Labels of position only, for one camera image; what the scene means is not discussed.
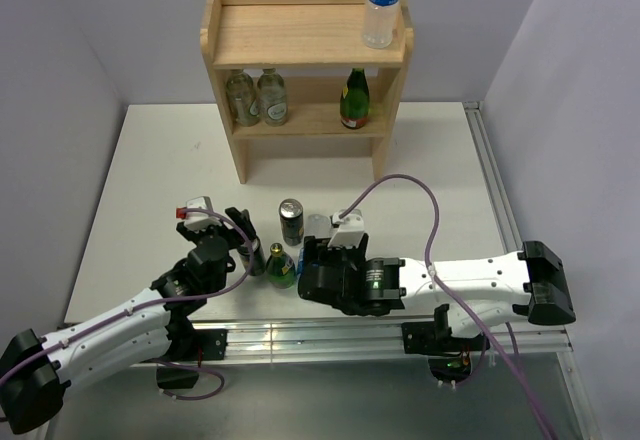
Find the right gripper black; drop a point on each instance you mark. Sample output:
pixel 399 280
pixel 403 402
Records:
pixel 316 249

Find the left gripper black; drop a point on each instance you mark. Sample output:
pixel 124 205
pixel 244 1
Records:
pixel 234 241

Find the blue label water bottle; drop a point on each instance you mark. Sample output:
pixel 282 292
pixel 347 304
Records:
pixel 379 22
pixel 318 226

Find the green glass bottle yellow label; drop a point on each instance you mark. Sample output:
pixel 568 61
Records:
pixel 355 100

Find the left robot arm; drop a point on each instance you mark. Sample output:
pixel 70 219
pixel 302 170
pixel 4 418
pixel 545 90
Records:
pixel 38 371

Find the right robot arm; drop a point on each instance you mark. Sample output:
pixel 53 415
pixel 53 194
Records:
pixel 529 283

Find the dark beverage can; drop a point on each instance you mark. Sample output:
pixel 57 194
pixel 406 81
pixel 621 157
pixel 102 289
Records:
pixel 291 220
pixel 252 258

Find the wooden two-tier shelf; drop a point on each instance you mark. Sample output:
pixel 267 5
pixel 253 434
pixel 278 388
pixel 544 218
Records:
pixel 317 37

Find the clear glass bottle left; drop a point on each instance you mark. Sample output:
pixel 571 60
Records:
pixel 242 97

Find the clear glass bottle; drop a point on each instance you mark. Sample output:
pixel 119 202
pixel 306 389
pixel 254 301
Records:
pixel 242 97
pixel 272 98

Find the clear glass bottle right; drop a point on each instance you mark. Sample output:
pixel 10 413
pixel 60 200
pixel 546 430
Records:
pixel 272 98

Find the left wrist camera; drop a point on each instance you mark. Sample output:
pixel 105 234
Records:
pixel 195 214

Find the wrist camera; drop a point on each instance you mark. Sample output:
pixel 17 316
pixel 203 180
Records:
pixel 348 231
pixel 195 214

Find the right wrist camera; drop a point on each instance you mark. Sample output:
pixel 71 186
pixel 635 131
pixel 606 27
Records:
pixel 348 231

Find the aluminium rail frame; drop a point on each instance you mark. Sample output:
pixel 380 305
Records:
pixel 167 154

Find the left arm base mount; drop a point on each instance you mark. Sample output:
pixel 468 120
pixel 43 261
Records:
pixel 205 345

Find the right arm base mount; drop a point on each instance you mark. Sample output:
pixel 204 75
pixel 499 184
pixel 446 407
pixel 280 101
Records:
pixel 451 360

